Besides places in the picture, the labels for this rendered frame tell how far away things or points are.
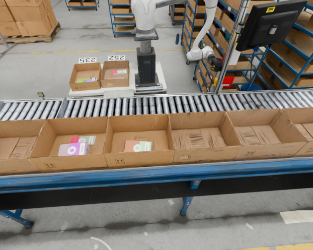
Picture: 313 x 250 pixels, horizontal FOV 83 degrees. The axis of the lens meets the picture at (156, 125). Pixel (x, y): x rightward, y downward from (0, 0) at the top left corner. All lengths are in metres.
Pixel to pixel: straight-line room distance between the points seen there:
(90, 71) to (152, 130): 1.25
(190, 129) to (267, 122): 0.58
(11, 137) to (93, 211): 1.00
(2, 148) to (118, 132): 0.75
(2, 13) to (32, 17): 0.59
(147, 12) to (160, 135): 0.99
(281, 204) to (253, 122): 1.12
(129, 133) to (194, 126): 0.47
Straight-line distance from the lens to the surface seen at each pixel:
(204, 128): 1.35
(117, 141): 1.25
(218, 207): 2.06
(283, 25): 1.76
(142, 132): 1.28
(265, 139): 1.46
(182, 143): 1.22
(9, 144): 1.55
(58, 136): 1.41
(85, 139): 1.30
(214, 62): 1.76
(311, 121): 1.79
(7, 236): 2.31
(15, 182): 1.30
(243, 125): 1.47
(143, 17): 1.68
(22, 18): 5.48
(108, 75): 2.15
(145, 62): 1.82
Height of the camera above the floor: 1.87
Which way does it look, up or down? 48 degrees down
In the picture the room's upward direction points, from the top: 1 degrees clockwise
